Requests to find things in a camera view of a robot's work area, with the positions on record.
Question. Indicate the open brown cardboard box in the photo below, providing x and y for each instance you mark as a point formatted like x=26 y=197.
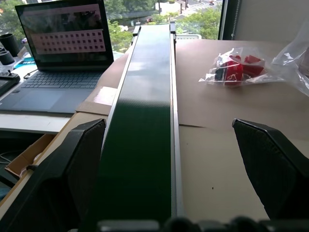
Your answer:
x=26 y=157

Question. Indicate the clear bag with red parts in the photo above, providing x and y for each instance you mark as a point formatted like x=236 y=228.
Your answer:
x=235 y=68

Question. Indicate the black round container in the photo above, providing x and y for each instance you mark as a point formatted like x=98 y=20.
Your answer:
x=6 y=58

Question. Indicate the brown cardboard sheet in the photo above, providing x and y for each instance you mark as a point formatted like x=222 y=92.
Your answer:
x=231 y=84

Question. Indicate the green conveyor belt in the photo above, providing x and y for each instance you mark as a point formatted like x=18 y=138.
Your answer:
x=144 y=120

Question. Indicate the large clear plastic bag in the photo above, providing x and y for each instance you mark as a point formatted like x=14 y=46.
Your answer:
x=293 y=58

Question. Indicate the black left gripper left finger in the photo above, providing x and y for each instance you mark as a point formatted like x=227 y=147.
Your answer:
x=55 y=174

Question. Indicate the black handheld controller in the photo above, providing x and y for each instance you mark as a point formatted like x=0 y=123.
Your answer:
x=7 y=81

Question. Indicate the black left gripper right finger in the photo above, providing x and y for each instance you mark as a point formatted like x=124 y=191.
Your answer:
x=272 y=164

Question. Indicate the black cylindrical cup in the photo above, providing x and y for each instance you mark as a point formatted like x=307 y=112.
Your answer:
x=9 y=44

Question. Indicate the dark grey open laptop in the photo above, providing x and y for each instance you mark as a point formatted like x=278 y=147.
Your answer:
x=60 y=65

